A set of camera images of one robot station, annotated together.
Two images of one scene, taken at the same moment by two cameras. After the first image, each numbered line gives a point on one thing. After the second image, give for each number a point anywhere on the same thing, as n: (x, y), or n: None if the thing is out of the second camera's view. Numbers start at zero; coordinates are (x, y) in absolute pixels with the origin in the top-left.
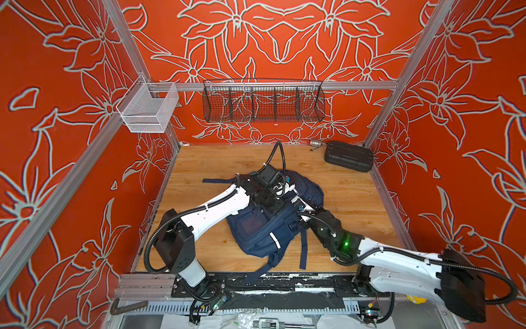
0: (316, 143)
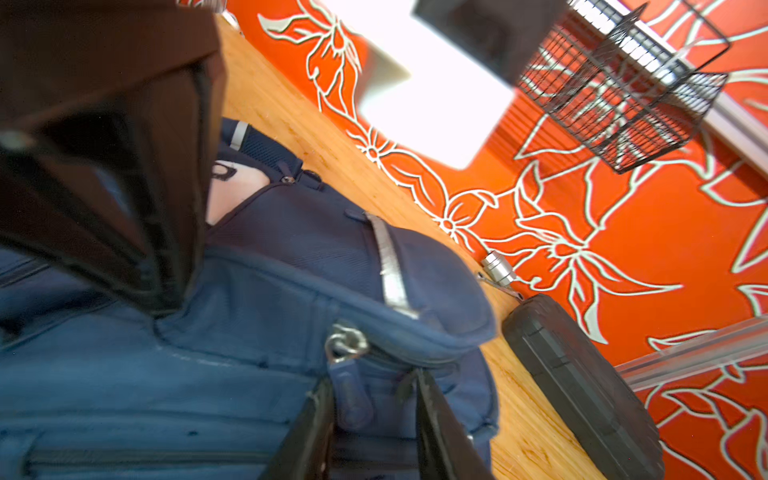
0: (498, 268)
